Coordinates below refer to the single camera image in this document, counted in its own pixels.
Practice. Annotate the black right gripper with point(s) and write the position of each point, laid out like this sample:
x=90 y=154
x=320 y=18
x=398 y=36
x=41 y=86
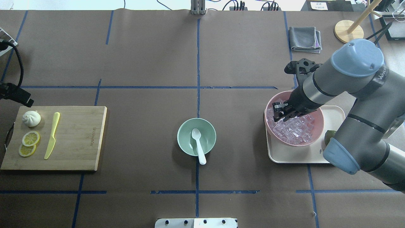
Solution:
x=298 y=102

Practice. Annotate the white plastic spoon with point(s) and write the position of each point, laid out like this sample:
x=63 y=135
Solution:
x=196 y=135

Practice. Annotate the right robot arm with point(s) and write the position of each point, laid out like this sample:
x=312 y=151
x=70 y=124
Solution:
x=356 y=68

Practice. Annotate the pink bowl of ice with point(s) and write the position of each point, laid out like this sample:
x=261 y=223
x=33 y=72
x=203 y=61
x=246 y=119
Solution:
x=298 y=131

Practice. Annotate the green bowl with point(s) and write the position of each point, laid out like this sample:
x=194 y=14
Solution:
x=188 y=144

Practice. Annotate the white toy bun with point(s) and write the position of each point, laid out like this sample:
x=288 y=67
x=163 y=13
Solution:
x=31 y=118

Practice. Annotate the green lime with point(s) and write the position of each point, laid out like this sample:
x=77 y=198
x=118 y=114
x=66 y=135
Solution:
x=328 y=135

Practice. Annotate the beige tray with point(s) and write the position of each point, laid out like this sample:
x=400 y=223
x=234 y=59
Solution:
x=281 y=153

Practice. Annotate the lemon slice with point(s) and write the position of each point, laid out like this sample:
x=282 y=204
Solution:
x=31 y=138
x=26 y=151

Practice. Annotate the grey folded cloth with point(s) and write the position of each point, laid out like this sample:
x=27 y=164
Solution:
x=305 y=39

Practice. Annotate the yellow plastic knife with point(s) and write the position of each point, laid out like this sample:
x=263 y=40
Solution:
x=52 y=139

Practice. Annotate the wooden stand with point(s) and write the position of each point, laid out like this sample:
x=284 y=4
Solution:
x=347 y=30

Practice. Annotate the black framed box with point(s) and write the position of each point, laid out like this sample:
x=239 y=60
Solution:
x=397 y=30

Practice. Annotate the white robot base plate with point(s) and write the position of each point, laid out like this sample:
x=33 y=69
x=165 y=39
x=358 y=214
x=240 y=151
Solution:
x=196 y=223

